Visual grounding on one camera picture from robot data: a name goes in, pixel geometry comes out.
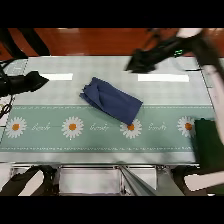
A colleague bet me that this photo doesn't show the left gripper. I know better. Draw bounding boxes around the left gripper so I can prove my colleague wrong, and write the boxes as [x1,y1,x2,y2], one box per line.
[20,70,51,93]

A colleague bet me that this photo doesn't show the blue T-shirt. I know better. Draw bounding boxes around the blue T-shirt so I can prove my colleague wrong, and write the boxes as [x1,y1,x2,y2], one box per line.
[78,76,144,127]

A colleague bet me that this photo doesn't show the person's legs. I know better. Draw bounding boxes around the person's legs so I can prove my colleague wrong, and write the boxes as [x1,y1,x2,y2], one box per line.
[0,27,52,60]

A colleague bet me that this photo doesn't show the dark green garment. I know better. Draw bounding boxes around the dark green garment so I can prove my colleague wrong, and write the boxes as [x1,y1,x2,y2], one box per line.
[191,117,224,172]

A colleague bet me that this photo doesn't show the black cable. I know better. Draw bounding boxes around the black cable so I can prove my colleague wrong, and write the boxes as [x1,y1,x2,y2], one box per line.
[0,94,14,119]

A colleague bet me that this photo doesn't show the silver frame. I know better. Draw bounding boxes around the silver frame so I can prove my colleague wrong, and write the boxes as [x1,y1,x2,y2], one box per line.
[9,161,202,197]

